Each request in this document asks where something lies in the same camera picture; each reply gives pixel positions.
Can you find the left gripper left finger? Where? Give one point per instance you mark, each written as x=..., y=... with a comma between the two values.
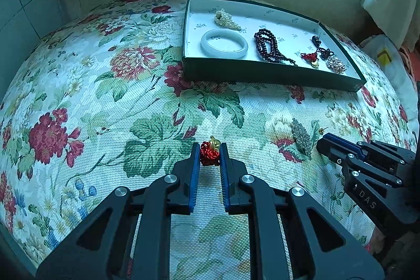
x=127, y=236

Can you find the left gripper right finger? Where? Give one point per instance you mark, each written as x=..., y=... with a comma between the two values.
x=291, y=235

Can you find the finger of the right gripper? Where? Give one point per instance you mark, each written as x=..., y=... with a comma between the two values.
x=373, y=151
x=341, y=158

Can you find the silver rhinestone hair clip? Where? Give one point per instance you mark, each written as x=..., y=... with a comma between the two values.
x=302, y=138

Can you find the small red gold charm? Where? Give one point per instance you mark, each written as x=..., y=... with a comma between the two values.
x=209, y=152

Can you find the red knot gold charm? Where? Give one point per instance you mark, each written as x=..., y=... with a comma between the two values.
x=311, y=58

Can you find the dark green jewelry tray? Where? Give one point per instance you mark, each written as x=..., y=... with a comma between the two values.
x=276, y=37

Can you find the pearl gold brooch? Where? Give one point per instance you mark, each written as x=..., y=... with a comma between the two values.
x=335, y=64

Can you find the patterned pillow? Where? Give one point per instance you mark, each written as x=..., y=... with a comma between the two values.
x=384, y=52

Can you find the pink crochet blanket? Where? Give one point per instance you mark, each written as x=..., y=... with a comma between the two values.
x=411, y=61

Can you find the floral bedspread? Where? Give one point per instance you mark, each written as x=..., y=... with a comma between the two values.
x=102, y=103

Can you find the white right curtain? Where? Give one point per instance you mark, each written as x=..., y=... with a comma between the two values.
x=397, y=19

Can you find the white jade bangle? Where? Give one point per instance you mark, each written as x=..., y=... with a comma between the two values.
x=224, y=44

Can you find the white pearl cluster brooch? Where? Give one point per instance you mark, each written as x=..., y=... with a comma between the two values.
x=224, y=20

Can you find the black cord pendant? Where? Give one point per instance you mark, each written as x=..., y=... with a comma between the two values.
x=324, y=53

